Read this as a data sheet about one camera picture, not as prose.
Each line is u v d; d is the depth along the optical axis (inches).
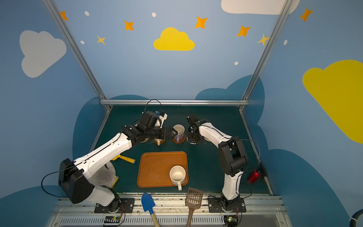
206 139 25.3
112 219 28.8
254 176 30.7
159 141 37.7
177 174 33.0
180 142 39.0
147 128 23.5
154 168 34.2
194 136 32.1
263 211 29.0
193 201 29.4
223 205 25.6
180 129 37.6
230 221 28.9
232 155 19.7
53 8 27.3
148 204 29.5
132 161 34.9
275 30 30.4
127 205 29.4
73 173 17.7
